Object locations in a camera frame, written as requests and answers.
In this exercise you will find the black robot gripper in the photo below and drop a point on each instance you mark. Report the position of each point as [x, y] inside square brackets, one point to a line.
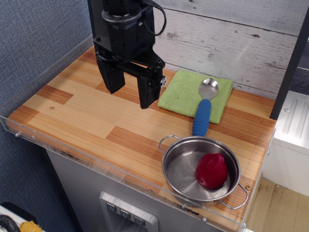
[129, 49]

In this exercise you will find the red plastic strawberry toy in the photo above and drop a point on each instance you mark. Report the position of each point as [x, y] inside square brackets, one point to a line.
[212, 171]

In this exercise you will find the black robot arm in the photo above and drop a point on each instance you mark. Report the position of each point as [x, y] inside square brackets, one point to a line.
[124, 36]

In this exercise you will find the green microfiber cloth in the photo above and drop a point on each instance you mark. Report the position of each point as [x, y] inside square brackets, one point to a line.
[182, 95]

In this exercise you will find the yellow object bottom left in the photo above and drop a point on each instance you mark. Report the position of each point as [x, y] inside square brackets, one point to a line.
[30, 226]

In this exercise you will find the stainless steel pot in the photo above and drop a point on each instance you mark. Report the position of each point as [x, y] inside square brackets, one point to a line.
[179, 166]

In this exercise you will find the silver dispenser button panel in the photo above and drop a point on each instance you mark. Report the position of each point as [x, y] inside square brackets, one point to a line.
[121, 216]

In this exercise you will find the white ribbed appliance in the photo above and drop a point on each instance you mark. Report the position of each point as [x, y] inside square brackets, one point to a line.
[292, 125]

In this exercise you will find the blue handled metal spoon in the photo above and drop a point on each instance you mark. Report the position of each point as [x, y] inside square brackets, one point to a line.
[208, 90]

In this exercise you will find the dark vertical post left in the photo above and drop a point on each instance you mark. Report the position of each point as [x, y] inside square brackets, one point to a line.
[99, 28]

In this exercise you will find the dark vertical post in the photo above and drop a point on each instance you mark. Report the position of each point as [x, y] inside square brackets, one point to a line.
[99, 28]
[291, 69]

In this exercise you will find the dark vertical post right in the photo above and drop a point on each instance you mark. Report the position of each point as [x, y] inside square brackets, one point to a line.
[291, 69]

